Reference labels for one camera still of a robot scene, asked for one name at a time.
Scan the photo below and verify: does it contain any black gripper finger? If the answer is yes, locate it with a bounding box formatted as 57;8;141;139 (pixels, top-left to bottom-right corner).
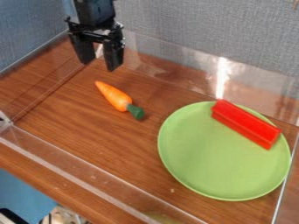
102;40;124;72
69;35;96;65

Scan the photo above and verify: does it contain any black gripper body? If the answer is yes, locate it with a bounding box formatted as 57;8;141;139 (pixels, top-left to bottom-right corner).
65;17;125;49

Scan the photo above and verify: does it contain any orange toy carrot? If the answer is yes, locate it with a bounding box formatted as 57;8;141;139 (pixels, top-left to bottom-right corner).
94;81;145;120

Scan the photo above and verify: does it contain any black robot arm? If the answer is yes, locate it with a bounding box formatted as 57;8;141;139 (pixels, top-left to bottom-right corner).
65;0;125;72

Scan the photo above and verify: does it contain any red rectangular block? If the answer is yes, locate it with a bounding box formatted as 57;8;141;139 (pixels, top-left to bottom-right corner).
211;100;281;150

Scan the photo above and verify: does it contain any green plate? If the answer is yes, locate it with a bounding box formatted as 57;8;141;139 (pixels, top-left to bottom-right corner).
157;101;292;201

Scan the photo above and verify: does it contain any clear acrylic enclosure wall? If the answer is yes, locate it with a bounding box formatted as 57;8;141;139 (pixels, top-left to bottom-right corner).
0;33;299;224

